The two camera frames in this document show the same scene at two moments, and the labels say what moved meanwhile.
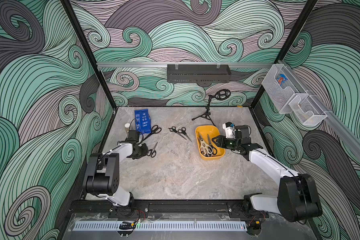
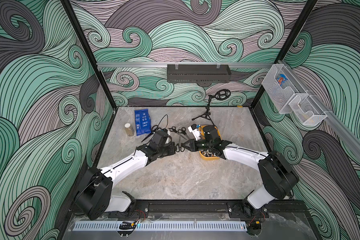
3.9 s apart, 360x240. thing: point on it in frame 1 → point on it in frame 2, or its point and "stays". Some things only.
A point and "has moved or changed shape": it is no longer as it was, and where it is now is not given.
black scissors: (155, 129) stays
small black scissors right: (183, 131) stays
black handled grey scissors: (153, 152) has moved or changed shape
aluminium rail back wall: (185, 64) stays
